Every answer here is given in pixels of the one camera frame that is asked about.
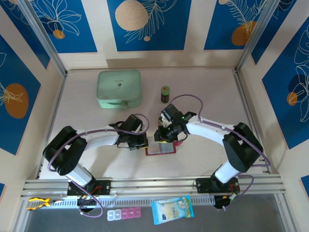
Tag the grey metal shelf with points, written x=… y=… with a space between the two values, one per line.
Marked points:
x=72 y=224

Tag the blue wet wipes packet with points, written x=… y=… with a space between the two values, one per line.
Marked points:
x=172 y=210

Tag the mint green zip pouch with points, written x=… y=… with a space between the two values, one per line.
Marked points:
x=118 y=89

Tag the aluminium frame post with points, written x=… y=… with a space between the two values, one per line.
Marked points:
x=264 y=36
x=42 y=36

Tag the black connector bracket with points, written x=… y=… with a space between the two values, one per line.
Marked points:
x=219 y=203
x=87 y=204

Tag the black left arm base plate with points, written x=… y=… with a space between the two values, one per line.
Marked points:
x=103 y=187

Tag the white and pink pill organizer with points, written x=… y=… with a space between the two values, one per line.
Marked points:
x=124 y=213

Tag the black right connector bracket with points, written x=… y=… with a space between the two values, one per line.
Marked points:
x=219 y=203

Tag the aluminium mounting rail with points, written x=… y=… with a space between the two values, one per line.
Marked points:
x=154 y=184

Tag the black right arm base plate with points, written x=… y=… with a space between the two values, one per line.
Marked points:
x=202 y=184

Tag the black left connector bracket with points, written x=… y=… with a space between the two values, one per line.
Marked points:
x=87 y=204

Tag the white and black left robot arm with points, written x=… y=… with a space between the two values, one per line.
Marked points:
x=101 y=140

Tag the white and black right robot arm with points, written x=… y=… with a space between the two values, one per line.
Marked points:
x=207 y=130

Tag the red card holder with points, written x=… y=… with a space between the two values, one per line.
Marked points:
x=159 y=148

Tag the aluminium table side rail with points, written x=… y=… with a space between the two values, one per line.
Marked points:
x=60 y=93
x=250 y=108

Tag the dark bottle with green lid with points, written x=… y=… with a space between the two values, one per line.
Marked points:
x=164 y=95

